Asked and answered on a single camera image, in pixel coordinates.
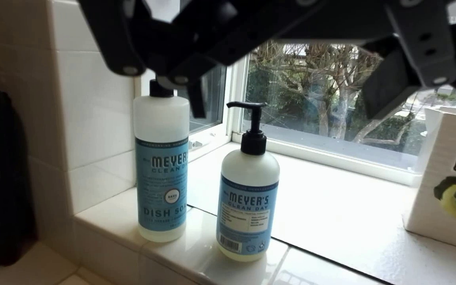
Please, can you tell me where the pump soap bottle blue label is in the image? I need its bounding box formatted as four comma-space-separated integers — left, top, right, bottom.
215, 100, 281, 263

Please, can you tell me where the white small bottle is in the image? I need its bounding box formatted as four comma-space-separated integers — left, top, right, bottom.
403, 108, 456, 256

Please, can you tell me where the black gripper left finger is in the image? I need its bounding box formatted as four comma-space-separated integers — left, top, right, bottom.
75, 0, 303, 120

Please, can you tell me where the black coffee maker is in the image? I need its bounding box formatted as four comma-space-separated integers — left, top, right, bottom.
0, 84, 36, 275

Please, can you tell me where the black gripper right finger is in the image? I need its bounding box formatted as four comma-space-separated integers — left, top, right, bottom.
360, 0, 456, 120

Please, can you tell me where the tall dish soap bottle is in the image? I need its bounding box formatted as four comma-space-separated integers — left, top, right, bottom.
131, 78, 193, 244

